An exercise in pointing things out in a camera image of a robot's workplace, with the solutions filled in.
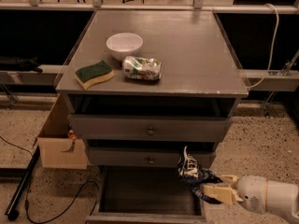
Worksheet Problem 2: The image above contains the grey bottom drawer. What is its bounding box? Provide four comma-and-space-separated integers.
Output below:
86, 166, 210, 224

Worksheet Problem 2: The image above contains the white hanging cable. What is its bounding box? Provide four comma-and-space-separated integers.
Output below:
244, 3, 280, 90

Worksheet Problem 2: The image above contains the blue chip bag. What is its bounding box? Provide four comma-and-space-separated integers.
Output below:
178, 147, 222, 204

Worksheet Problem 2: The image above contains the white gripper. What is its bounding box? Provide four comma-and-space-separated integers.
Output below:
202, 175, 267, 214

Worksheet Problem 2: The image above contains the metal frame rail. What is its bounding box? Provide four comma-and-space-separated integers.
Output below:
0, 3, 299, 15

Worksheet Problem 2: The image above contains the black floor cable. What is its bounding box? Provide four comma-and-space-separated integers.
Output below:
0, 135, 100, 224

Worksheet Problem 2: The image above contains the grey middle drawer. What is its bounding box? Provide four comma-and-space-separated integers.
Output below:
85, 147, 217, 170

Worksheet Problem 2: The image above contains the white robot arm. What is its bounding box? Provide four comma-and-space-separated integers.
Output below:
202, 175, 299, 224

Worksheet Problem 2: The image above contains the grey drawer cabinet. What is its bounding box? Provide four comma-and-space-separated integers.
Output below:
55, 8, 249, 224

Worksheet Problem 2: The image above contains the grey top drawer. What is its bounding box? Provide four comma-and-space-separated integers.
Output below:
69, 114, 232, 143

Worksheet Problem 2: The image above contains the cardboard box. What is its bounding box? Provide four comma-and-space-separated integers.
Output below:
36, 95, 89, 170

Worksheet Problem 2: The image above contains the black floor bar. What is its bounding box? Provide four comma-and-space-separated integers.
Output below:
1, 147, 40, 221

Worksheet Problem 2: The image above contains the grey drawer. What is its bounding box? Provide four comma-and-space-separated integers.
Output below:
69, 114, 232, 143
86, 166, 210, 224
85, 147, 217, 170

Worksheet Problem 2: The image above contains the white bowl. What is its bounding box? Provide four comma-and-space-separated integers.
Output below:
106, 33, 143, 62

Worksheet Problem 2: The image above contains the green yellow sponge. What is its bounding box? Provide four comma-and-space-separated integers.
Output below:
75, 61, 114, 90

